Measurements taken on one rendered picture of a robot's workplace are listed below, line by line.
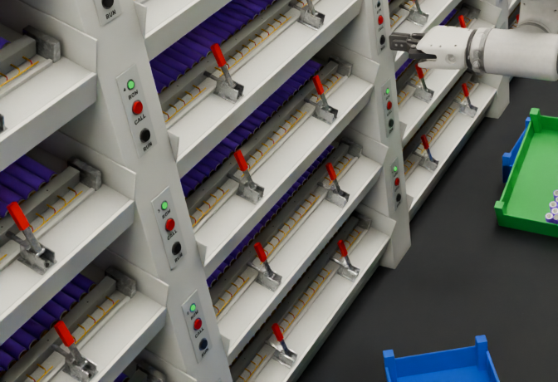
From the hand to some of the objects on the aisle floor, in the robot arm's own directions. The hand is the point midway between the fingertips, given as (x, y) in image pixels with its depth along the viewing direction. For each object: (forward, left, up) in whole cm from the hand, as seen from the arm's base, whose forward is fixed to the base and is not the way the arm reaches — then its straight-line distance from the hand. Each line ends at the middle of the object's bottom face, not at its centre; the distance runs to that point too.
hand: (399, 41), depth 175 cm
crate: (-16, -51, -53) cm, 75 cm away
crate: (-32, +36, -57) cm, 75 cm away
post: (+3, +69, -59) cm, 91 cm away
